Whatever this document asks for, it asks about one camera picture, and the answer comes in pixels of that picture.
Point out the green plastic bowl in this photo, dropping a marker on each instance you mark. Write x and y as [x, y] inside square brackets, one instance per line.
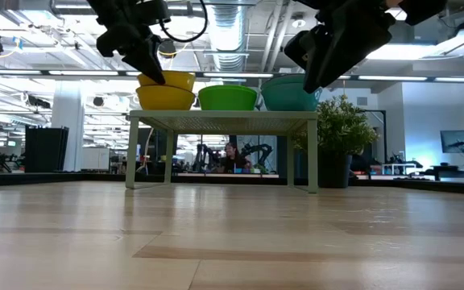
[228, 88]
[228, 102]

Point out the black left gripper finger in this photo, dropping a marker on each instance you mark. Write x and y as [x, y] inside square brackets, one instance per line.
[145, 56]

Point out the wide ceiling light panel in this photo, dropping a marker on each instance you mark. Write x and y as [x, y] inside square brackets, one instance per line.
[409, 52]

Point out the black ceiling dome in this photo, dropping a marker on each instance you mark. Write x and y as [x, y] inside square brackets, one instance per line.
[169, 50]

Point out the teal patterned ceramic bowl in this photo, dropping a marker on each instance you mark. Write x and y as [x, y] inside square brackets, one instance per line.
[284, 80]

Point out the white background table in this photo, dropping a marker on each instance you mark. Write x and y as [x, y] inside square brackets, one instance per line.
[397, 166]

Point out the black round speaker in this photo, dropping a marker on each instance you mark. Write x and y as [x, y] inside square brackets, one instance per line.
[98, 101]

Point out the long ceiling light strip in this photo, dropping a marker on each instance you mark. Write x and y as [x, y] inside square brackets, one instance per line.
[393, 77]
[238, 75]
[83, 73]
[461, 79]
[8, 72]

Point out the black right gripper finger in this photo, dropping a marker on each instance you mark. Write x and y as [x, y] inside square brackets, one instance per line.
[349, 44]

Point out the yellow patterned ceramic bowl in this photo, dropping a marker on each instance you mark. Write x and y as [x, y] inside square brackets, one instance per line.
[179, 80]

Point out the black background robot arm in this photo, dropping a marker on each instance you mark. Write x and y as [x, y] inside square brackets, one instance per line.
[204, 155]
[258, 150]

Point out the teal bowls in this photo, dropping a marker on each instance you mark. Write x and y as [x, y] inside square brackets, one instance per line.
[288, 100]

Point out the black cabinet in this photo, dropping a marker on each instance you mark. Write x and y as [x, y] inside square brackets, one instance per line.
[46, 149]

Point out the pale green perforated metal rack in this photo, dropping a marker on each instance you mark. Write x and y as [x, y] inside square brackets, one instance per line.
[224, 121]

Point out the white ceiling sensor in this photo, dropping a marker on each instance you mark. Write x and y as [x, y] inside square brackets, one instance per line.
[298, 23]

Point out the green plant in black pot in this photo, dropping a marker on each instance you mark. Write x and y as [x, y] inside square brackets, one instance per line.
[340, 129]

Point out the yellow bowls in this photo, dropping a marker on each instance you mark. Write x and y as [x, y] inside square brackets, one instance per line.
[165, 100]

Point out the wall monitor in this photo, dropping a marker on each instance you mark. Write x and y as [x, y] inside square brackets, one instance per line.
[457, 135]

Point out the black aluminium table frame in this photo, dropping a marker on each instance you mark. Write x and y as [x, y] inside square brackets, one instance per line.
[55, 178]

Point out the person behind rack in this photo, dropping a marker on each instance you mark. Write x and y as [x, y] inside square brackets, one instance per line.
[234, 163]

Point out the silver ventilation duct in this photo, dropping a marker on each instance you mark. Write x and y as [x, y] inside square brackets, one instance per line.
[228, 40]

